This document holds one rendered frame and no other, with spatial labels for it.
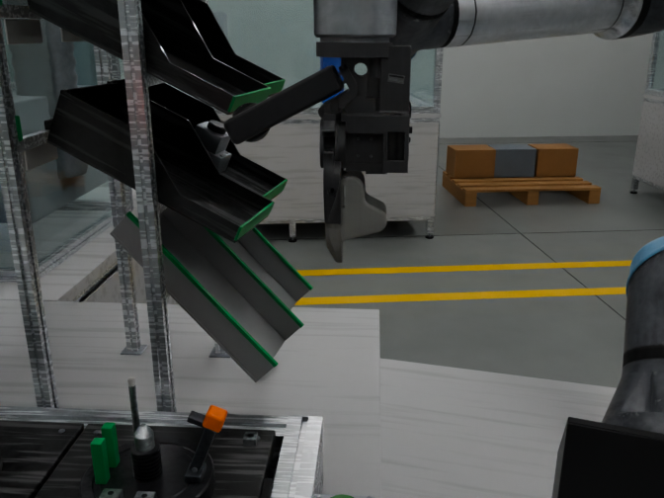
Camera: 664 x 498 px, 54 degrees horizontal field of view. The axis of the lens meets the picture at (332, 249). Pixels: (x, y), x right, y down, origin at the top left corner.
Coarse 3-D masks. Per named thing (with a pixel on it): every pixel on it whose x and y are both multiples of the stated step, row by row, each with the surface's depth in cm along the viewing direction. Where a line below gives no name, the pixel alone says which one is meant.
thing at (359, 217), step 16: (352, 176) 62; (352, 192) 62; (352, 208) 63; (368, 208) 62; (336, 224) 62; (352, 224) 63; (368, 224) 63; (384, 224) 63; (336, 240) 63; (336, 256) 65
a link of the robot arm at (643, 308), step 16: (656, 240) 72; (640, 256) 74; (656, 256) 71; (640, 272) 73; (656, 272) 70; (640, 288) 72; (656, 288) 69; (640, 304) 71; (656, 304) 69; (640, 320) 70; (656, 320) 68; (624, 336) 73; (640, 336) 69; (656, 336) 68; (624, 352) 72
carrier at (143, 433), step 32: (128, 384) 73; (96, 448) 67; (128, 448) 75; (160, 448) 75; (192, 448) 75; (224, 448) 78; (256, 448) 78; (64, 480) 72; (96, 480) 69; (128, 480) 69; (160, 480) 69; (192, 480) 69; (224, 480) 72; (256, 480) 72
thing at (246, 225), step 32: (64, 96) 82; (96, 96) 90; (64, 128) 83; (96, 128) 82; (128, 128) 81; (160, 128) 94; (192, 128) 93; (96, 160) 84; (128, 160) 83; (160, 160) 82; (192, 160) 94; (160, 192) 83; (192, 192) 90; (224, 192) 95; (224, 224) 82; (256, 224) 90
